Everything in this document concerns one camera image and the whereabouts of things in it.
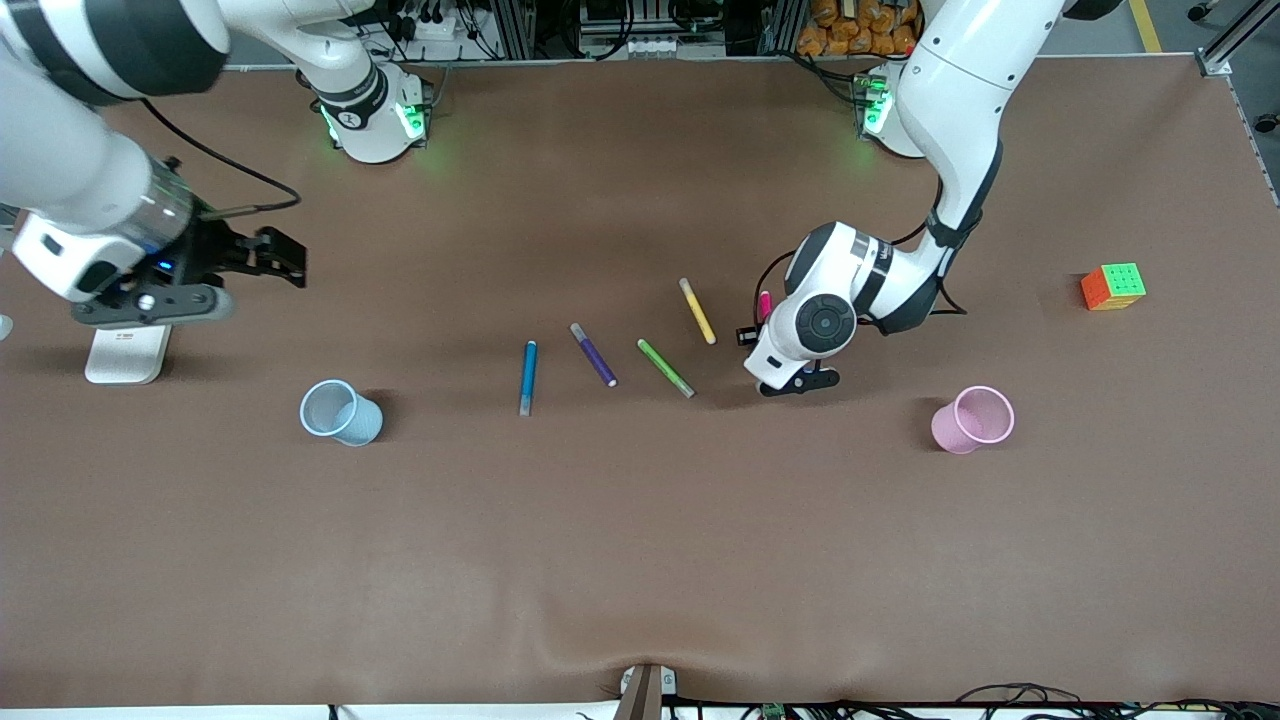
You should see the yellow marker pen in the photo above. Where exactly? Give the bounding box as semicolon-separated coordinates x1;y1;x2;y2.
678;277;718;346

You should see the green marker pen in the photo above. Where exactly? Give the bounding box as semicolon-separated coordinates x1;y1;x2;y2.
636;338;696;400

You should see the purple marker pen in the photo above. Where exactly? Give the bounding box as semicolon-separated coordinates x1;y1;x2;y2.
569;322;619;389

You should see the light blue plastic cup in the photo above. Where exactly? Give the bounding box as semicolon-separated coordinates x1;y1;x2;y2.
299;379;385;448

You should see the pink plastic cup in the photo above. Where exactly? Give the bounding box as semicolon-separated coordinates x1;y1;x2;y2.
930;385;1016;456

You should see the white power strip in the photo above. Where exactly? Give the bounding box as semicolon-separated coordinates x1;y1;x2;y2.
395;8;479;43

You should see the orange packaged goods pile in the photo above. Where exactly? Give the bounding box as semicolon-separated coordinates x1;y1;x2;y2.
797;0;921;58

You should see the multicolour puzzle cube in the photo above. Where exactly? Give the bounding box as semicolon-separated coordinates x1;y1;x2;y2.
1080;262;1148;312

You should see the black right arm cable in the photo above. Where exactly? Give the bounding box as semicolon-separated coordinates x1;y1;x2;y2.
140;98;303;219

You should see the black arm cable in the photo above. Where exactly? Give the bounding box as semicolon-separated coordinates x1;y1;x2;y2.
140;98;303;219
752;215;969;331

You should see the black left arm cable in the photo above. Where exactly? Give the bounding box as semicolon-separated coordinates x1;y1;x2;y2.
752;215;969;331

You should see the aluminium rack frame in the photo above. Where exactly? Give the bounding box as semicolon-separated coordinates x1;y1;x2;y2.
490;0;801;61

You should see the black cable bundle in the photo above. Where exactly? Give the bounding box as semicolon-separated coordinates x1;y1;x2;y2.
955;683;1280;720

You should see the aluminium frame profile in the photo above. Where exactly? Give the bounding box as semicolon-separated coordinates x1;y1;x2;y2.
1195;0;1280;77

